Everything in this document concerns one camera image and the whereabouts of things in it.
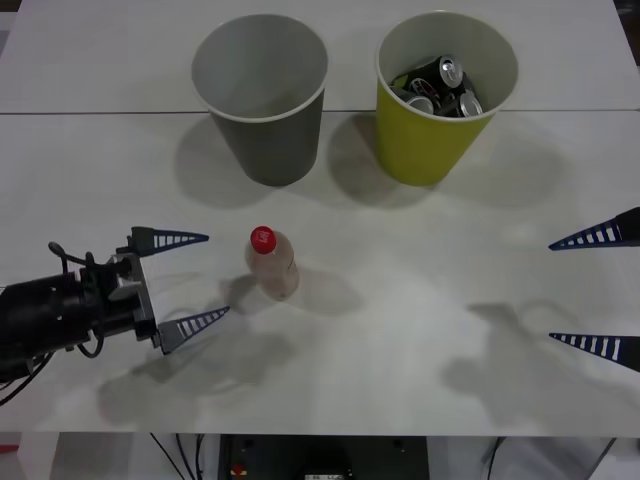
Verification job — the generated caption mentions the clear bottle with red cap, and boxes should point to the clear bottle with red cap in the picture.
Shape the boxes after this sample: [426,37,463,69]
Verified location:
[245,225,301,302]

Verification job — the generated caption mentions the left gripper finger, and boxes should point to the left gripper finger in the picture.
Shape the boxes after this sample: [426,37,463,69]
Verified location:
[130,226,211,260]
[157,305,232,357]

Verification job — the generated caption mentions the drink can with red-white print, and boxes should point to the drink can with red-white print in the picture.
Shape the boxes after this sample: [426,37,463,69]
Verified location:
[403,82,437,114]

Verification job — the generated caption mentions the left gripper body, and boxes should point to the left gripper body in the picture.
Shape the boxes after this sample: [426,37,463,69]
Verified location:
[82,243,162,347]

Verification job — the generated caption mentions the grey plastic waste bin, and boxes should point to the grey plastic waste bin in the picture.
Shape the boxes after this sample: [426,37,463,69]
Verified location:
[190,13,330,188]

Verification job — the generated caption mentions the black robot torso base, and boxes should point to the black robot torso base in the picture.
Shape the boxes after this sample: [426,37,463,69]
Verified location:
[218,434,430,480]

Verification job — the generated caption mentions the black cable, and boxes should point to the black cable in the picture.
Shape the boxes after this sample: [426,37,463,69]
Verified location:
[480,435,509,480]
[597,436,620,480]
[148,432,207,480]

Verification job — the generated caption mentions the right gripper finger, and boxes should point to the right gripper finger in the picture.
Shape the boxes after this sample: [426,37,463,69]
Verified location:
[548,206,640,252]
[548,331,640,374]

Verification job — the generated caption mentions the yellow-green plastic waste bin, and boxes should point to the yellow-green plastic waste bin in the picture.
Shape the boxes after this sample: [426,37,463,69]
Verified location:
[374,11,520,188]

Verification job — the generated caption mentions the black drink can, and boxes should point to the black drink can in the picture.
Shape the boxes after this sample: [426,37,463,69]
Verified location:
[391,54,465,95]
[451,73,484,118]

